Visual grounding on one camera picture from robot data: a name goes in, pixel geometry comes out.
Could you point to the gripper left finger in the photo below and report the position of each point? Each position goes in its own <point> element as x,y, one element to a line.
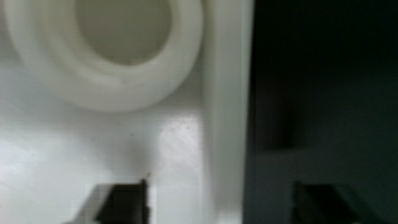
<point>117,204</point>

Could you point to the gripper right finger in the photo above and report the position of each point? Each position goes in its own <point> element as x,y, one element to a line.
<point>328,204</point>

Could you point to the white square tabletop part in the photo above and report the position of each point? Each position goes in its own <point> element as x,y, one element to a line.
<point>124,106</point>

